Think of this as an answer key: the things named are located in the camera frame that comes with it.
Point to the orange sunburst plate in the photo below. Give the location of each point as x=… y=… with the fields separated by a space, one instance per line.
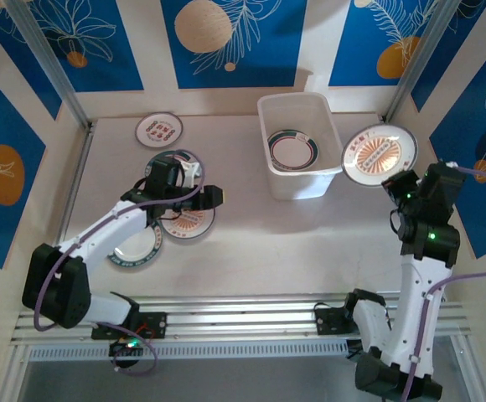
x=377 y=153
x=188 y=226

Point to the green-rimmed white plate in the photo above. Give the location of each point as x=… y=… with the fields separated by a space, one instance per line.
x=176 y=154

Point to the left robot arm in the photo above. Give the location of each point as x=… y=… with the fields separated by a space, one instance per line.
x=100 y=234

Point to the white plate with red characters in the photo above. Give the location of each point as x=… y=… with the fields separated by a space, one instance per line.
x=159 y=130

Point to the controller board with green light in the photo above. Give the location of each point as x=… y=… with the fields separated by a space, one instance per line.
x=127 y=345

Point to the small green-banded lettered plate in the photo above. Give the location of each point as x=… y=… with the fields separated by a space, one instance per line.
x=142 y=251

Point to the green and red ringed plate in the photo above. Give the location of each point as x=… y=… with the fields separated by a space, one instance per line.
x=294 y=151

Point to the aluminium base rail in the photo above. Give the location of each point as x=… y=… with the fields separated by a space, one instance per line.
x=234 y=318

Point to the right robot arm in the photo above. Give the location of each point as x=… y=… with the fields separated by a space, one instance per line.
x=415 y=314

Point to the aluminium frame post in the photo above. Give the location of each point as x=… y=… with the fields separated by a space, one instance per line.
x=50 y=63
x=419 y=58

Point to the aluminium table side rail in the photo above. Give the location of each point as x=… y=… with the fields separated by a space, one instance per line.
x=79 y=176

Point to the white plastic bin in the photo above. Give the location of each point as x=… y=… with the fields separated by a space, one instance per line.
x=293 y=184

